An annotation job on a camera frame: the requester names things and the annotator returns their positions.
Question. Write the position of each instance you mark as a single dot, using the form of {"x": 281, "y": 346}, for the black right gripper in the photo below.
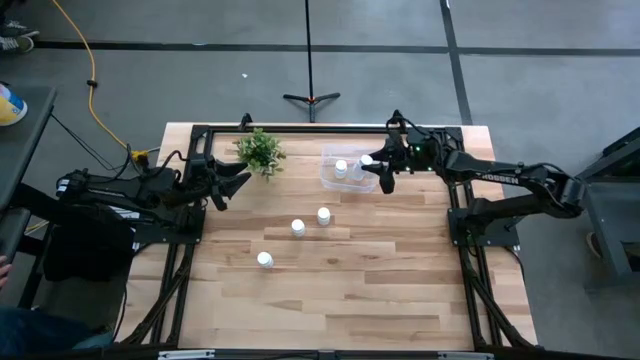
{"x": 407, "y": 150}

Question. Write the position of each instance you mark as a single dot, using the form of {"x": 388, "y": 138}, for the dark side table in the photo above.
{"x": 25, "y": 150}

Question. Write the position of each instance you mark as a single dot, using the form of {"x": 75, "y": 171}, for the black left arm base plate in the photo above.
{"x": 170, "y": 235}

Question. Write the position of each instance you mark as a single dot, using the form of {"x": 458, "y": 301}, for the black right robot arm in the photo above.
{"x": 500, "y": 175}

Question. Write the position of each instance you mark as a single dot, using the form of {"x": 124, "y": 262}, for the dark metal cart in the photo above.
{"x": 617, "y": 235}

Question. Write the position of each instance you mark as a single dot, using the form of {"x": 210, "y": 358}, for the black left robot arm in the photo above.
{"x": 115, "y": 190}

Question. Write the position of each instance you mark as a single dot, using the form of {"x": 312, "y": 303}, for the black tripod stand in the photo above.
{"x": 309, "y": 60}

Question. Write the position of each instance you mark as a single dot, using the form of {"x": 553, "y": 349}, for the black aluminium table frame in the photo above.
{"x": 325, "y": 129}

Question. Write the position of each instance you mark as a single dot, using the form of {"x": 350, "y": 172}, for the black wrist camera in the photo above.
{"x": 387, "y": 182}
{"x": 219, "y": 202}

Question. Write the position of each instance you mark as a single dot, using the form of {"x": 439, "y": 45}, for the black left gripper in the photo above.
{"x": 200, "y": 172}

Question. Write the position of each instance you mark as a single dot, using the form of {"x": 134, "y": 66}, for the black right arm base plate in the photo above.
{"x": 500, "y": 240}

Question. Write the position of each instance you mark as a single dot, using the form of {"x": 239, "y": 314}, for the black equipment box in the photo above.
{"x": 90, "y": 250}

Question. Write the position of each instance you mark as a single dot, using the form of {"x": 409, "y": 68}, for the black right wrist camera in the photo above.
{"x": 387, "y": 182}

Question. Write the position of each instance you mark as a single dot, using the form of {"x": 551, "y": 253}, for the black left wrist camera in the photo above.
{"x": 219, "y": 202}

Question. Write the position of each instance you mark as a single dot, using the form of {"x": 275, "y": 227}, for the clear plastic basket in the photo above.
{"x": 332, "y": 185}

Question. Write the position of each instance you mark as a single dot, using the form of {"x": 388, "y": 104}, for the silver metal bracket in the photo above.
{"x": 186, "y": 354}
{"x": 465, "y": 356}

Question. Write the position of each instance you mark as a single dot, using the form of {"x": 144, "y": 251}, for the yellow and blue container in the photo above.
{"x": 10, "y": 107}

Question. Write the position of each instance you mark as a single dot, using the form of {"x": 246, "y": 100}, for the black frame bracket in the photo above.
{"x": 397, "y": 118}
{"x": 245, "y": 121}

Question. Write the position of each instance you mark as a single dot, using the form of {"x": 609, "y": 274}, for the person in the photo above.
{"x": 30, "y": 330}

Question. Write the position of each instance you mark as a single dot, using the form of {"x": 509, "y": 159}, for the green plant in white pot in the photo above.
{"x": 260, "y": 152}

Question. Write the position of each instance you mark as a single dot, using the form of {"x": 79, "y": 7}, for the person's shoe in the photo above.
{"x": 17, "y": 27}
{"x": 15, "y": 44}
{"x": 595, "y": 245}

